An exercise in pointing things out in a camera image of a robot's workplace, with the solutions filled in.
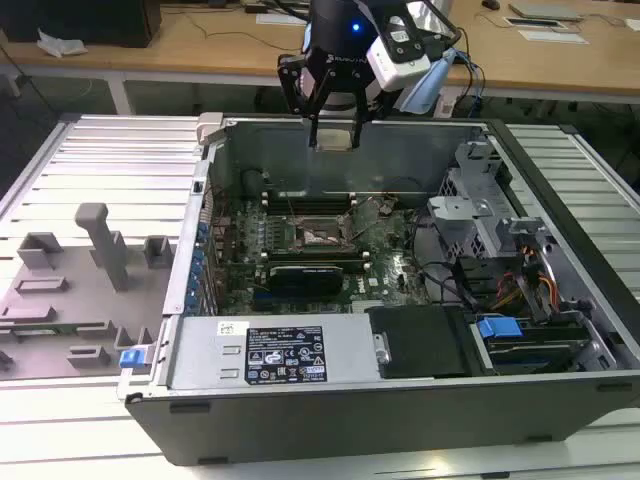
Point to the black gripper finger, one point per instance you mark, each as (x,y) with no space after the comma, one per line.
(314,107)
(357,125)

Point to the silver square CPU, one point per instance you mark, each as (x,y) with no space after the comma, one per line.
(334,139)

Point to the thin metal locking lever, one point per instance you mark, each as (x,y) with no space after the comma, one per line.
(290,205)

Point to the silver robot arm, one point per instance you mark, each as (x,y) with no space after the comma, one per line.
(433,10)

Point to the CPU socket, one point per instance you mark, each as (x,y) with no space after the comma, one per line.
(320,235)

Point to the blue slot clip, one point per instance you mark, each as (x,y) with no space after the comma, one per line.
(199,256)
(195,271)
(192,286)
(203,231)
(190,301)

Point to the white paper sheet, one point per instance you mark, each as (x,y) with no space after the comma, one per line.
(280,19)
(552,36)

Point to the pale blue teach pendant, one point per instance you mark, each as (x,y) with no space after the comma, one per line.
(425,95)

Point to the black power adapter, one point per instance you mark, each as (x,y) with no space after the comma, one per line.
(257,8)

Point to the white power adapter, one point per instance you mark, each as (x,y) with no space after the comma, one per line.
(446,106)

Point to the black round cylinder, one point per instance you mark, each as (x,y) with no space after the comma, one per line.
(251,185)

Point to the green motherboard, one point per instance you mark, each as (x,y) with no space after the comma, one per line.
(385,260)

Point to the silver drive cage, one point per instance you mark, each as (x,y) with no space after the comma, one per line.
(465,220)

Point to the black computer mouse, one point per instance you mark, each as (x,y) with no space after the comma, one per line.
(491,3)

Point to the black graphics card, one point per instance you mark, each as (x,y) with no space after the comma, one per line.
(305,283)

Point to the wooden desk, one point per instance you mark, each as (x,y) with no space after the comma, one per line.
(150,55)

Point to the black flat slab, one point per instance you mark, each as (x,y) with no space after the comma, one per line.
(532,21)

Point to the silver laptop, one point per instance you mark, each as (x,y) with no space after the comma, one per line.
(545,11)

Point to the black optical drive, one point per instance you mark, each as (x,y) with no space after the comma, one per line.
(425,340)

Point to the hard disk in blue carrier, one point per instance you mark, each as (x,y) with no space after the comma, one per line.
(500,330)

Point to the black box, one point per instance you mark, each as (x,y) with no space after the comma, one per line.
(75,20)

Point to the white crumpled paper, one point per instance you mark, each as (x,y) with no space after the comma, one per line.
(60,45)

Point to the silver power supply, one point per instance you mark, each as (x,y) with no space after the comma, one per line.
(200,350)

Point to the black open PC case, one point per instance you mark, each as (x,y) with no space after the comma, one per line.
(350,425)

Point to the blue case latch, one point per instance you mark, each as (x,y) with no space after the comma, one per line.
(131,358)

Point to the grey parts rack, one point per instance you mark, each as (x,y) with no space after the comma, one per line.
(65,310)

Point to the green RAM stick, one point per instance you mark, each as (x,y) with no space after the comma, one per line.
(40,330)

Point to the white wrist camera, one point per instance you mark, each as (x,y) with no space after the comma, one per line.
(400,67)

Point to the silver disk bay frame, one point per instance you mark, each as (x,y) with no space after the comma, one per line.
(565,270)

